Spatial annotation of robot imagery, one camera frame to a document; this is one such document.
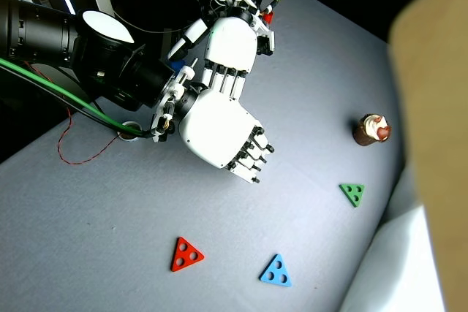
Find green triangle block three holes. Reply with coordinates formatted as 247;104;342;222
339;183;366;208

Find red triangle block three holes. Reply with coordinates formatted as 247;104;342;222
170;236;205;273

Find black rounded cover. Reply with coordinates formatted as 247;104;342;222
118;0;203;35

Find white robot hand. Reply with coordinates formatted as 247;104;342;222
178;88;276;186
167;15;257;101

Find toy chocolate cupcake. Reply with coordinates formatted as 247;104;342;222
352;113;392;147

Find small white bowl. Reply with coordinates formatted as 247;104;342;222
120;121;144;142

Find tan blurred panel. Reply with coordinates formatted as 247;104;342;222
388;0;468;312

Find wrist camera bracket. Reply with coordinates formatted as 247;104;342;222
255;21;277;57

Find white backdrop sheet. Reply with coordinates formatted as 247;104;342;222
339;165;445;312

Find blue triangle block three holes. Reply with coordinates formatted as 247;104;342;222
259;253;293;288

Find grey table cloth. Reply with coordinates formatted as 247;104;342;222
0;0;409;312

